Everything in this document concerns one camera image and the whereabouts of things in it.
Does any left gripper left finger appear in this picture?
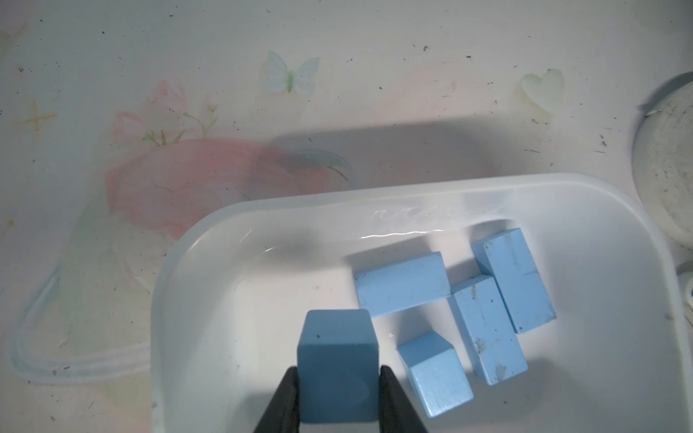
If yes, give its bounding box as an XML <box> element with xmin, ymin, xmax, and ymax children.
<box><xmin>254</xmin><ymin>366</ymin><xmax>300</xmax><ymax>433</ymax></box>

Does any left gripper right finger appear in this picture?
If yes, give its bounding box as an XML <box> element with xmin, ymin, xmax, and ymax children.
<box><xmin>378</xmin><ymin>366</ymin><xmax>428</xmax><ymax>433</ymax></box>

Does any blue cube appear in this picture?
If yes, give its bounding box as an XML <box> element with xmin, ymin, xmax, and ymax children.
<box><xmin>297</xmin><ymin>310</ymin><xmax>380</xmax><ymax>424</ymax></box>
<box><xmin>397</xmin><ymin>331</ymin><xmax>474</xmax><ymax>418</ymax></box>

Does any blue thin block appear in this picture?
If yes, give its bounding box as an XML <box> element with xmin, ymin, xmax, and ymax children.
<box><xmin>448</xmin><ymin>274</ymin><xmax>528</xmax><ymax>385</ymax></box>

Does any blue long block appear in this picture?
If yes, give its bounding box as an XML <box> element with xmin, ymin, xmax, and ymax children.
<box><xmin>353</xmin><ymin>252</ymin><xmax>450</xmax><ymax>318</ymax></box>
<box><xmin>471</xmin><ymin>228</ymin><xmax>557</xmax><ymax>334</ymax></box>

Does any white rectangular plastic tray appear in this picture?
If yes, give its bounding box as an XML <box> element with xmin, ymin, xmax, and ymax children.
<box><xmin>151</xmin><ymin>174</ymin><xmax>692</xmax><ymax>432</ymax></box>

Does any clear tape roll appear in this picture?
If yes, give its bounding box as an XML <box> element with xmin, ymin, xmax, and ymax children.
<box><xmin>632</xmin><ymin>83</ymin><xmax>692</xmax><ymax>248</ymax></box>

